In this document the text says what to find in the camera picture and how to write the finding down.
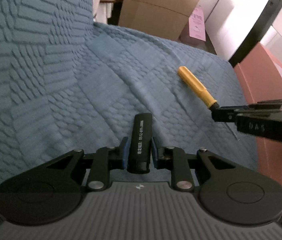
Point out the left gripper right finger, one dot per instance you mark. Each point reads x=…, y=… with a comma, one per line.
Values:
x=179, y=163

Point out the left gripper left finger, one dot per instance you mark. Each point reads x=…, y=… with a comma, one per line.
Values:
x=102, y=162

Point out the black marker pen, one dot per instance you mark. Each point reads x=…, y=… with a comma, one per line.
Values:
x=140, y=146

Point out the yellow handle screwdriver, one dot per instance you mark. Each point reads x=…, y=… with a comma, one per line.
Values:
x=198, y=88

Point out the pink cardboard box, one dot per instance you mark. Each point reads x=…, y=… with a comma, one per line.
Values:
x=260, y=76

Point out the blue textured sofa chair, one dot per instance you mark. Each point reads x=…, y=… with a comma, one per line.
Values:
x=67, y=82

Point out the pink paper tag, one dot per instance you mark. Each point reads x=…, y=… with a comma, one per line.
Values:
x=197, y=24

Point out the wooden drawer cabinet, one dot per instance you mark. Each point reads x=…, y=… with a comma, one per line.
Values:
x=161, y=18

